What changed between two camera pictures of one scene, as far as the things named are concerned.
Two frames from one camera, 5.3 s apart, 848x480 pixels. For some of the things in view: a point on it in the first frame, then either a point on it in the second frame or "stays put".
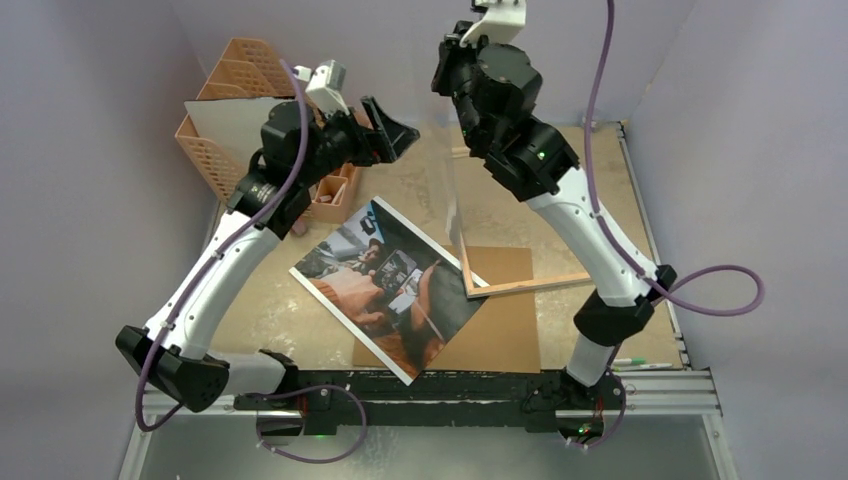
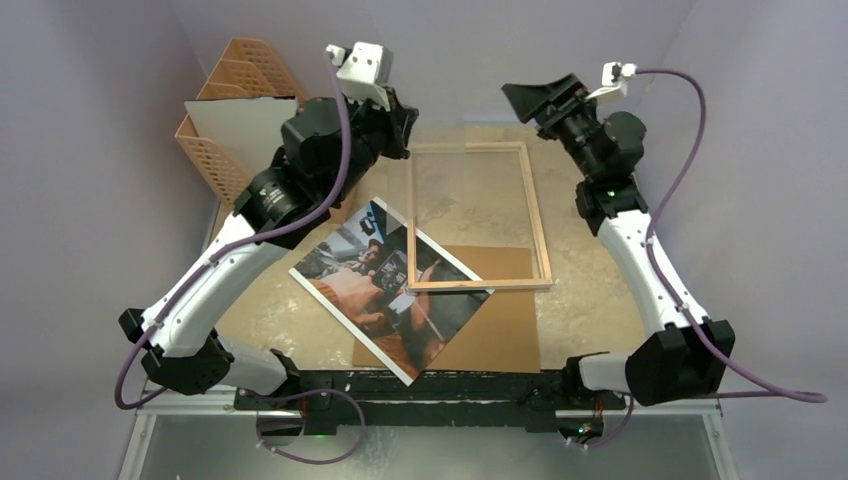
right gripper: [448, 56] to [559, 105]
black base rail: [359, 402] stays put
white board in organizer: [235, 124] stays put
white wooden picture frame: [507, 245] to [545, 279]
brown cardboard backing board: [501, 336] stays put
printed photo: [395, 286] stays put
